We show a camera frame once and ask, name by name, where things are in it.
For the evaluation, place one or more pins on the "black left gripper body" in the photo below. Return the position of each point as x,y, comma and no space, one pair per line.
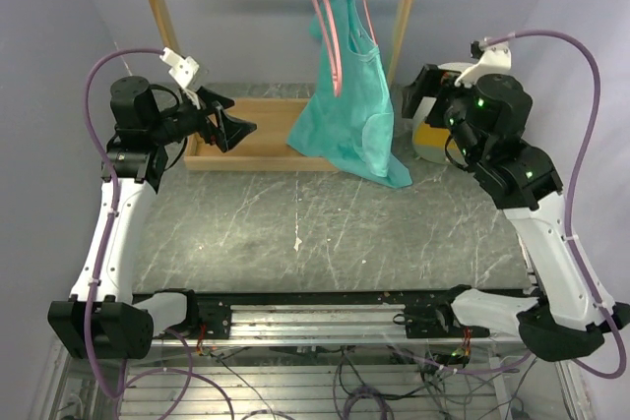
201,124

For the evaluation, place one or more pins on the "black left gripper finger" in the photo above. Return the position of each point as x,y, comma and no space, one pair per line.
231,130
211,98

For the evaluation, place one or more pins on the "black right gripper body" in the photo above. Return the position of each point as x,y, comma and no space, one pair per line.
451,104

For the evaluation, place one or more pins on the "teal t shirt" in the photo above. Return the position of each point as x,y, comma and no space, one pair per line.
353,130

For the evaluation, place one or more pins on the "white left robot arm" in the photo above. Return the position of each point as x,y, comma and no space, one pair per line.
100,319

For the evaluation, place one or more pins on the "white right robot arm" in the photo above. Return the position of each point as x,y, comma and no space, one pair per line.
563,319

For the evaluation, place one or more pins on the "thick pink plastic hanger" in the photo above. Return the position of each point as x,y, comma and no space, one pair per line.
324,14

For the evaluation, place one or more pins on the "wooden clothes rack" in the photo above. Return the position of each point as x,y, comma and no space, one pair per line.
265,149

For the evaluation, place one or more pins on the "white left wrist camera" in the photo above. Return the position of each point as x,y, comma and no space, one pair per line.
186,72

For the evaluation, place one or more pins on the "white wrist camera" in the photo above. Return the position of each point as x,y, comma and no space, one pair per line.
492,57
186,72

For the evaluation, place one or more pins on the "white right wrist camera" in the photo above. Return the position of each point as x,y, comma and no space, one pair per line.
492,57

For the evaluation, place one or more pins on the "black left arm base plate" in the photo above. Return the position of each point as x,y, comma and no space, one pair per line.
207,317

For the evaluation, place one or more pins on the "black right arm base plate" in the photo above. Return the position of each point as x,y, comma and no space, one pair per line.
428,314

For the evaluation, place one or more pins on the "aluminium rail frame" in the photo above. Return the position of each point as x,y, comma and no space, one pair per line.
336,323

